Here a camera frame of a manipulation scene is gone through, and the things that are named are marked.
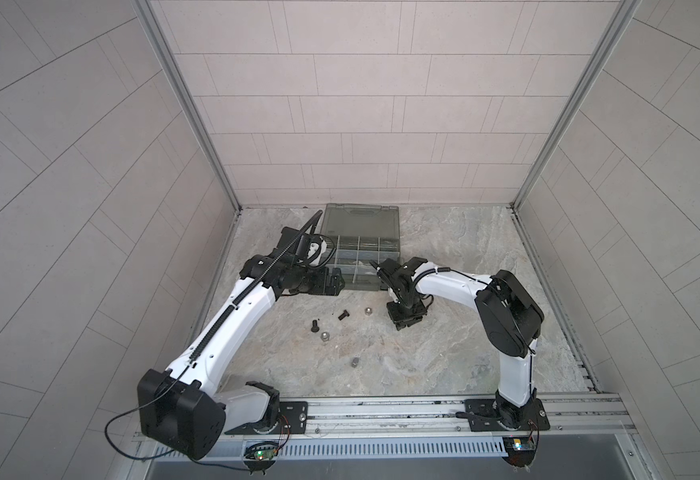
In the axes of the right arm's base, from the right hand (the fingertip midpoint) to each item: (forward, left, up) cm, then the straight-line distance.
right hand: (397, 328), depth 87 cm
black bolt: (+4, +16, +2) cm, 17 cm away
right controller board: (-30, -24, -1) cm, 39 cm away
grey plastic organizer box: (+34, +9, +3) cm, 36 cm away
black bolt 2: (+1, +24, +2) cm, 24 cm away
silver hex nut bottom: (-9, +13, +2) cm, 16 cm away
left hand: (+6, +16, +19) cm, 26 cm away
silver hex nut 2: (-2, +21, +1) cm, 21 cm away
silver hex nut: (+5, +8, +2) cm, 10 cm away
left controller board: (-28, +34, +4) cm, 45 cm away
